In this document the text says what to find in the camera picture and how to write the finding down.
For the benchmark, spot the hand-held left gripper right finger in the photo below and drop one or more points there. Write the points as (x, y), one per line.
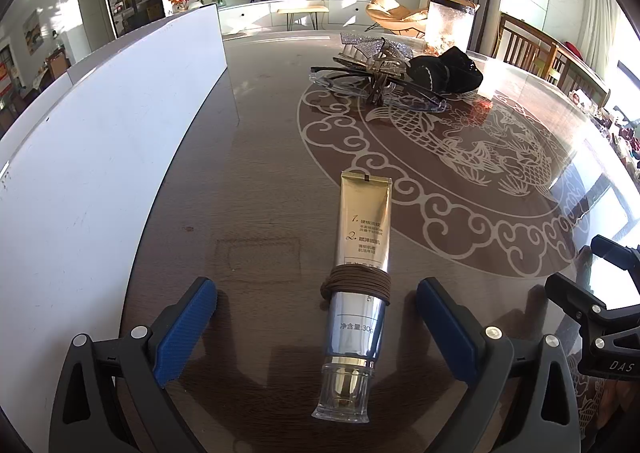
(447, 328)

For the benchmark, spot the wooden bench hairpin legs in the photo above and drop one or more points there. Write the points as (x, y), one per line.
(302, 10)

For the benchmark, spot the red paper sign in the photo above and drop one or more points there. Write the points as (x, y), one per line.
(5, 75)

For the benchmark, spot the white television console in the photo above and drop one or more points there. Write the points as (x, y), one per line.
(260, 15)

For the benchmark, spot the red cushion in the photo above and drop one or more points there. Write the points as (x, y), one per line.
(573, 49)

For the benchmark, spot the large white cardboard box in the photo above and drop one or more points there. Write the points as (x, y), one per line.
(100, 158)

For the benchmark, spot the white door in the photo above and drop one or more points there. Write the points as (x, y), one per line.
(88, 13)

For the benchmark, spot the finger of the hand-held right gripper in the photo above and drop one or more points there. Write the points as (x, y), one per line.
(572, 295)
(615, 253)

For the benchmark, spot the clear plastic jar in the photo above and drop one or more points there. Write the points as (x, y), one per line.
(447, 23)

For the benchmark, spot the wooden dining chair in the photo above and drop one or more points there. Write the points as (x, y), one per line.
(55, 65)

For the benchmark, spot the wall painting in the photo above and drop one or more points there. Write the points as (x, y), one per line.
(33, 30)

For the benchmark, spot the gold and silver cosmetic tube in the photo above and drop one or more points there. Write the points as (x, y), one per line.
(357, 233)

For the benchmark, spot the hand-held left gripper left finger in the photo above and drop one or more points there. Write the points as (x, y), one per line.
(185, 330)

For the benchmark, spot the clear eyeglasses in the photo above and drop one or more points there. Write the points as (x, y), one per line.
(420, 100)

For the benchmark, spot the black knit sock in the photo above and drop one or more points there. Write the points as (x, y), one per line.
(455, 70)

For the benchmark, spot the rhinestone bow hair clip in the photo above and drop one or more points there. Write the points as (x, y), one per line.
(390, 50)

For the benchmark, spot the wooden slat-back chair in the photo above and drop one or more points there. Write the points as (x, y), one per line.
(582, 78)
(522, 45)

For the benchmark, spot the patterned dark wooden desktop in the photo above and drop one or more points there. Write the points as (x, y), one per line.
(260, 183)

